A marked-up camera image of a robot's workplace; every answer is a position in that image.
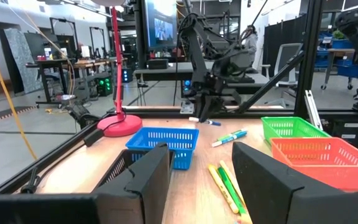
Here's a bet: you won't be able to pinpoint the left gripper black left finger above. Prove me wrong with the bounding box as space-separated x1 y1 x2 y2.
0 142 175 224

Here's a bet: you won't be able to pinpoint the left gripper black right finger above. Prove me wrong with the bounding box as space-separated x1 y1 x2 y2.
231 141 358 224

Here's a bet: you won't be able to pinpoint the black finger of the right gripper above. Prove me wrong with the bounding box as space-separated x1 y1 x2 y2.
196 95 207 123
206 96 219 121

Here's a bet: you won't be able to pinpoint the white marker blue cap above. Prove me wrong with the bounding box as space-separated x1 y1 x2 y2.
211 130 248 147
188 116 222 126

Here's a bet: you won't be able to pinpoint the white marker green cap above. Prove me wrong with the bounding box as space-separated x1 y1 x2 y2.
216 128 247 141

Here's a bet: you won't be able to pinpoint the green pen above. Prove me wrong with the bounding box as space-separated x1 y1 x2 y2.
217 167 248 217

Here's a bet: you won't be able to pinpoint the yellow pen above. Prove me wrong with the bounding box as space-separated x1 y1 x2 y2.
219 160 254 224
208 164 240 215

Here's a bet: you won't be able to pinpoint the computer tower blue lights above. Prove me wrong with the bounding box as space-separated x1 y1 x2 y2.
121 67 134 84
181 79 195 98

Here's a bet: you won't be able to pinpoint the black keyboard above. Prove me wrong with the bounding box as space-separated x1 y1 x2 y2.
228 73 256 85

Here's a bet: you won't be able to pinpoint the black plastic basket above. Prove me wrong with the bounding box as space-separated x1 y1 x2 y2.
95 148 176 189

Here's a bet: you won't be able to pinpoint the blue plastic basket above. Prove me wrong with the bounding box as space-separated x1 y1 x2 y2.
125 126 200 170

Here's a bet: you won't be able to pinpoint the computer desk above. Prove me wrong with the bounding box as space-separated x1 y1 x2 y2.
134 61 272 96

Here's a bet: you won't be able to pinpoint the orange plastic basket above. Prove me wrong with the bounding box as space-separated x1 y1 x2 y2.
270 137 358 191

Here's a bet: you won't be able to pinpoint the black device box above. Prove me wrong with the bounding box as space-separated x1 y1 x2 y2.
147 58 170 70

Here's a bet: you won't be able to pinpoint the person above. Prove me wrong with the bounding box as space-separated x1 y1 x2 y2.
244 25 260 74

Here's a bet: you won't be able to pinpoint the green plastic basket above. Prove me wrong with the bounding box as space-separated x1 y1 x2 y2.
260 116 331 146

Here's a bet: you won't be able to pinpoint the red desk lamp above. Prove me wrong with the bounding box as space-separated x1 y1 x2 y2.
90 0 144 138

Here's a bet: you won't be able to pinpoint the computer monitor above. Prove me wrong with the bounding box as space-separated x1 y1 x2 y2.
144 0 179 52

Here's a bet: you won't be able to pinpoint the gray office chair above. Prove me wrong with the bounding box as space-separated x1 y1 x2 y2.
261 42 304 108

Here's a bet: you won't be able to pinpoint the black room divider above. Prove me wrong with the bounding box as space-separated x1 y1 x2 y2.
262 14 309 68

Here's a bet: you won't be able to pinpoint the white metal bar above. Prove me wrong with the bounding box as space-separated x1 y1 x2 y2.
304 90 324 132

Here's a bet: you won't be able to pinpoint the black box white labels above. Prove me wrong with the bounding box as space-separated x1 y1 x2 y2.
331 119 358 151

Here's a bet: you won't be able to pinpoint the computer tower green lights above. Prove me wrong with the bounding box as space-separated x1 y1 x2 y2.
94 76 114 98

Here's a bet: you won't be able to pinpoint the cart with blue bins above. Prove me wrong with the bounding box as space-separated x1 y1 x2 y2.
314 29 358 91

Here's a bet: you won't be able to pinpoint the wooden work table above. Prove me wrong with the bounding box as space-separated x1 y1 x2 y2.
25 57 119 108

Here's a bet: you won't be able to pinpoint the gray patterned panel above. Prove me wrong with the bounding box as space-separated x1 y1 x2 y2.
4 28 43 94

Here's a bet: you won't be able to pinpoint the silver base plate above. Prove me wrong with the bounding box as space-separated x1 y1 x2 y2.
180 101 196 115

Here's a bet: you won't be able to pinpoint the black lamp cable with switch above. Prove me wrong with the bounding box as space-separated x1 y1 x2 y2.
19 119 127 194

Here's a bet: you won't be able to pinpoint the yellow hanging cable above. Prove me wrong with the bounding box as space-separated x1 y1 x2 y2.
0 26 39 162

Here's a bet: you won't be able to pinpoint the striped floor cable cover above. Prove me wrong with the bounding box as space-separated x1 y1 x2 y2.
0 106 37 127

